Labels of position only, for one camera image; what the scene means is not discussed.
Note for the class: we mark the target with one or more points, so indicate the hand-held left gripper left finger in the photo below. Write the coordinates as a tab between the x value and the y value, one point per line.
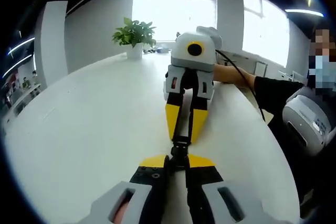
147	182

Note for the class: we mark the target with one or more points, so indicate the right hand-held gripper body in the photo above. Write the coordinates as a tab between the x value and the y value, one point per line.
181	56

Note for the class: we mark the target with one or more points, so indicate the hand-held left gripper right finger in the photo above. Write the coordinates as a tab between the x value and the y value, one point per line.
204	179

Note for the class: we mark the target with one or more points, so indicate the green potted plant white pot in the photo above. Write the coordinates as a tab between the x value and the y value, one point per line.
134	35

